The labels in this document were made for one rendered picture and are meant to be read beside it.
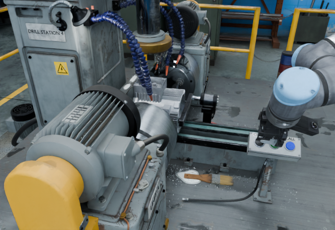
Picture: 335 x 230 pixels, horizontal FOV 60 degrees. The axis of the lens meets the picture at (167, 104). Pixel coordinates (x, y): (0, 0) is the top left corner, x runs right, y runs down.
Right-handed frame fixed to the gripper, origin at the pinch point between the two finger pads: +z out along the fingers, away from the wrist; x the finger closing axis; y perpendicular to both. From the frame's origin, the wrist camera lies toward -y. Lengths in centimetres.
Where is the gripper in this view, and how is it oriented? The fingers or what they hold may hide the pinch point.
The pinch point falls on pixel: (275, 142)
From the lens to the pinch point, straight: 104.9
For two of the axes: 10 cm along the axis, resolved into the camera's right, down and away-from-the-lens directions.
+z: 1.3, 4.8, 8.7
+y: -9.7, -1.1, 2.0
